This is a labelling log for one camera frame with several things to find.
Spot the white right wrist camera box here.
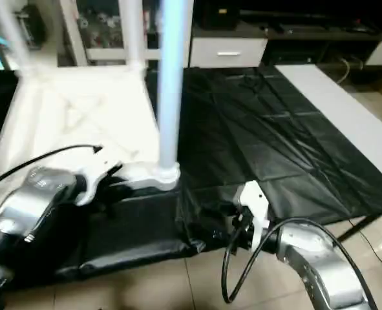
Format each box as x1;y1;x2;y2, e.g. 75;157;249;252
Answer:
233;181;271;251

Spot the white plastic table top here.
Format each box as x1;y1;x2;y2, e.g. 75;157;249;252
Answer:
0;65;182;194

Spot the white flat board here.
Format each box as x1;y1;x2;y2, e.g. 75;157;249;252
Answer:
275;63;382;189

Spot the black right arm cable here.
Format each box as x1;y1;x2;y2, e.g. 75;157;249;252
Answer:
220;218;346;304

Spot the white glass door cabinet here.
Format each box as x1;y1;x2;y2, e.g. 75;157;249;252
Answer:
58;0;193;68

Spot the black work mat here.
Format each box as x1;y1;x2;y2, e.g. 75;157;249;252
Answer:
0;63;382;280

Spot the white drawer unit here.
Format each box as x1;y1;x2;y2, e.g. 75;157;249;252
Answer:
189;37;269;69

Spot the dark low sideboard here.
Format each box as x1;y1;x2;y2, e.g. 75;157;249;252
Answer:
194;0;382;68

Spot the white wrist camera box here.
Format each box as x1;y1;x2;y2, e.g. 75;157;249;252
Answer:
233;181;271;251
76;152;124;207

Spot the black floor cable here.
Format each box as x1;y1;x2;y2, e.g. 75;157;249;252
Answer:
349;220;382;273

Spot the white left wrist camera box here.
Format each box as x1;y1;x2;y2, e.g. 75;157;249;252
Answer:
76;152;124;207

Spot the black tripod leg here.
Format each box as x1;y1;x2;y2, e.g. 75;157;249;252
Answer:
335;214;380;245

